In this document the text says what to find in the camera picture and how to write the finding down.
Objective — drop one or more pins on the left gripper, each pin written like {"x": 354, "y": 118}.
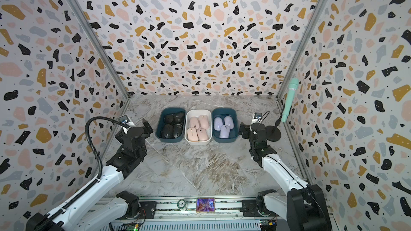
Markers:
{"x": 146, "y": 132}

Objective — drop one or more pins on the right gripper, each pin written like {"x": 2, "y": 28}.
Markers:
{"x": 250, "y": 130}

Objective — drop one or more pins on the purple mouse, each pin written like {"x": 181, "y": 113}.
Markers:
{"x": 224, "y": 132}
{"x": 218, "y": 123}
{"x": 228, "y": 121}

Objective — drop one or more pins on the black mouse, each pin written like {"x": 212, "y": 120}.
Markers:
{"x": 169, "y": 119}
{"x": 179, "y": 117}
{"x": 167, "y": 132}
{"x": 177, "y": 130}

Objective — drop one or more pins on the pink mouse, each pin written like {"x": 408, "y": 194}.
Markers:
{"x": 192, "y": 135}
{"x": 194, "y": 123}
{"x": 204, "y": 121}
{"x": 202, "y": 134}

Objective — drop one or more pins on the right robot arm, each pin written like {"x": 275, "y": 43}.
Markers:
{"x": 304, "y": 206}

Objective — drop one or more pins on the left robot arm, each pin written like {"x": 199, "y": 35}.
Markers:
{"x": 72, "y": 215}

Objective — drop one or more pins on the right teal storage box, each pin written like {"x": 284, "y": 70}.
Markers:
{"x": 222, "y": 112}

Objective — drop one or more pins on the teal storage box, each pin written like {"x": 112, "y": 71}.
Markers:
{"x": 222, "y": 112}
{"x": 161, "y": 125}

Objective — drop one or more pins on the left teal storage box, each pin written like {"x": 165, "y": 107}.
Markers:
{"x": 161, "y": 125}

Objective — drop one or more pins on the white storage box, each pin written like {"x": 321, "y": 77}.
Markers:
{"x": 196, "y": 113}

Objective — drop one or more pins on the green microphone on stand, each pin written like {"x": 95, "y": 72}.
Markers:
{"x": 273, "y": 133}

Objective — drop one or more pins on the round green button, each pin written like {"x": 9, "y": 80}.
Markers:
{"x": 182, "y": 205}

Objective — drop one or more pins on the small colourful screen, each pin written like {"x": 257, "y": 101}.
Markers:
{"x": 205, "y": 205}

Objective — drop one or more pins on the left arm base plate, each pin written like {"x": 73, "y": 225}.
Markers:
{"x": 140, "y": 211}

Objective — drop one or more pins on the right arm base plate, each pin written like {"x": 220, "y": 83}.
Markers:
{"x": 253, "y": 208}

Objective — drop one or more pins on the aluminium front rail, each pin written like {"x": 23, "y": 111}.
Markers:
{"x": 227, "y": 217}

